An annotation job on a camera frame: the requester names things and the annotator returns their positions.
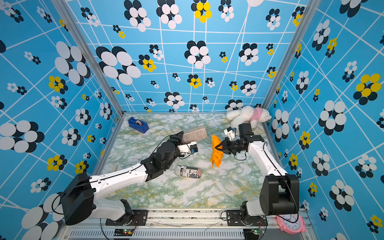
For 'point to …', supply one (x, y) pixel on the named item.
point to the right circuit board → (251, 233)
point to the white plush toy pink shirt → (248, 114)
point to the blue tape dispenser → (138, 125)
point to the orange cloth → (217, 157)
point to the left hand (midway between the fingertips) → (183, 134)
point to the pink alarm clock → (290, 227)
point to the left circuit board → (123, 232)
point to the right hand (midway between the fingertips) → (219, 148)
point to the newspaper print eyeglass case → (189, 171)
